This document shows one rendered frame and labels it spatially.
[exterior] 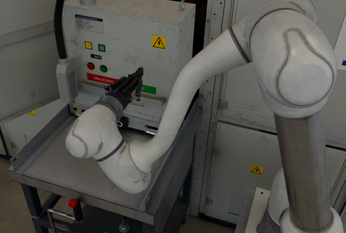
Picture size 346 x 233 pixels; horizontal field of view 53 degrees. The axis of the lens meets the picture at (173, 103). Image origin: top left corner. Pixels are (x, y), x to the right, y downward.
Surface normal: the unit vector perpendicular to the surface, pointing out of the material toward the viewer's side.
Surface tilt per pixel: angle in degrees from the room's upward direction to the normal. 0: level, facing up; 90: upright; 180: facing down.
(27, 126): 90
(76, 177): 0
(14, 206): 0
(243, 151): 90
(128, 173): 79
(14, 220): 0
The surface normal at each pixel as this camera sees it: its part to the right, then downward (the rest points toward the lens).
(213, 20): -0.32, 0.54
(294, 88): -0.05, 0.45
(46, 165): 0.04, -0.82
